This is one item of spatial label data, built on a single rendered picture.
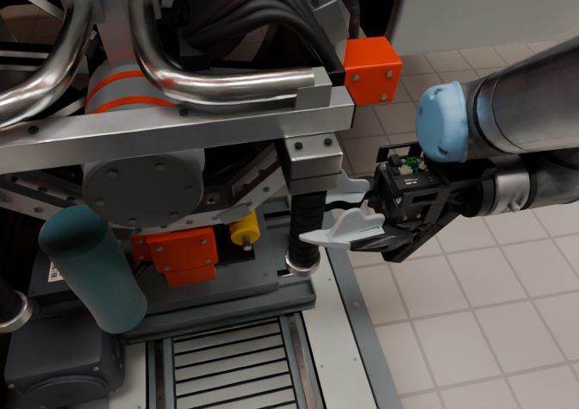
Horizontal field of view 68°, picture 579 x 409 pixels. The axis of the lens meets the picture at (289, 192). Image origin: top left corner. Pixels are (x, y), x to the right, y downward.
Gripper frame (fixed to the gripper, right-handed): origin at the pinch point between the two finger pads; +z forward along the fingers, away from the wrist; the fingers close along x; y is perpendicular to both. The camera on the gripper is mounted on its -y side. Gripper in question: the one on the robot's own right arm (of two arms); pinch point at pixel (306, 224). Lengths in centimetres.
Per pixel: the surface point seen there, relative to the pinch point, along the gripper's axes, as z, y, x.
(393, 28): -28, -2, -42
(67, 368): 41, -43, -7
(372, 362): -24, -75, -5
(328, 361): -13, -75, -8
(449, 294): -57, -83, -22
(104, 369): 35, -47, -7
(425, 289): -50, -83, -25
